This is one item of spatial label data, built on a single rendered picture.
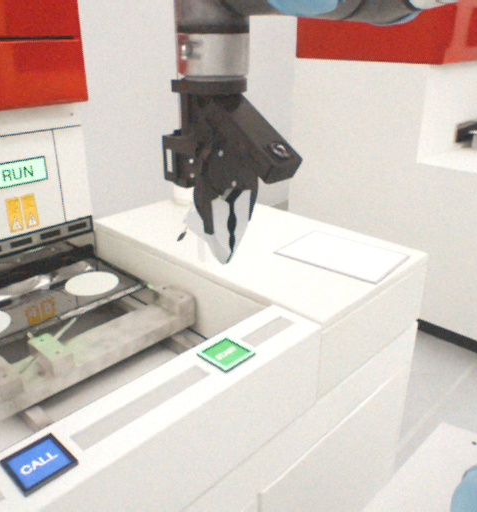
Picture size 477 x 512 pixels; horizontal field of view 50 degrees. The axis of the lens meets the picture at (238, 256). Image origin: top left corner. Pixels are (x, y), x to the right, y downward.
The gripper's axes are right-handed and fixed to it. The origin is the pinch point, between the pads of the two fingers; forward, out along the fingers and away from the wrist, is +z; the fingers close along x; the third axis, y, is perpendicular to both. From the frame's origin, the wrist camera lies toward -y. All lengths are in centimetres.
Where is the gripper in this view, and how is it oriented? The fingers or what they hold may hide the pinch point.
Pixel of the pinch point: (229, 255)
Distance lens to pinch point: 61.4
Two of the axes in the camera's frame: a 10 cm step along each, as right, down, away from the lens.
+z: 0.0, 9.1, 4.1
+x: -7.0, 2.9, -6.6
